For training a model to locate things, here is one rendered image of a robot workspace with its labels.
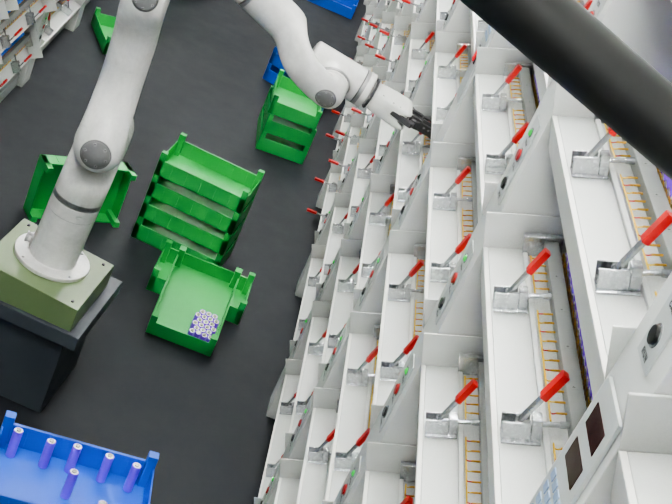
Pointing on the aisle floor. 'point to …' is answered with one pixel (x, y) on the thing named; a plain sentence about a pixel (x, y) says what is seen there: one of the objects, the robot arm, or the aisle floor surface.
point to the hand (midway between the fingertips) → (427, 127)
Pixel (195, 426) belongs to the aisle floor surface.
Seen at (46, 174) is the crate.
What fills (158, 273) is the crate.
